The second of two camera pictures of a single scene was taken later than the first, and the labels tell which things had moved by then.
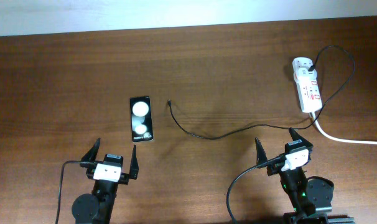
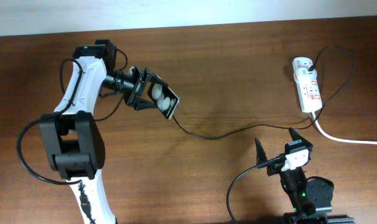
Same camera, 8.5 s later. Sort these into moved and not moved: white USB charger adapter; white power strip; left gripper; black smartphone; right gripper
Moved: black smartphone; left gripper
Not moved: right gripper; white power strip; white USB charger adapter
